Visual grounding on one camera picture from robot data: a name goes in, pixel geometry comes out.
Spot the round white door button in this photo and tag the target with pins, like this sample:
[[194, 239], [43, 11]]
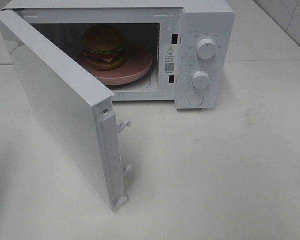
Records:
[[196, 99]]

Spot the pink round plate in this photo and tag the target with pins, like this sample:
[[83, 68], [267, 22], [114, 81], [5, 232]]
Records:
[[138, 61]]

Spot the burger with lettuce and cheese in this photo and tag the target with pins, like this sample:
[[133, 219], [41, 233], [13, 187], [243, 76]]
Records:
[[104, 47]]

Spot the white warning label sticker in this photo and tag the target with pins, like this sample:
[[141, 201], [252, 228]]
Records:
[[169, 58]]

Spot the lower white microwave knob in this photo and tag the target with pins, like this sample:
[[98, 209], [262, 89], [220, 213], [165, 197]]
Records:
[[200, 79]]

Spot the white microwave knob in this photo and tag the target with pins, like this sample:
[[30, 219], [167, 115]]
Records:
[[206, 47], [200, 79]]

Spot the white microwave oven body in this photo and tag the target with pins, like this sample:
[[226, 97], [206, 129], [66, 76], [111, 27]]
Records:
[[180, 23]]

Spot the upper white microwave knob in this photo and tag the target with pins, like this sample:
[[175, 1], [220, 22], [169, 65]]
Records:
[[206, 47]]

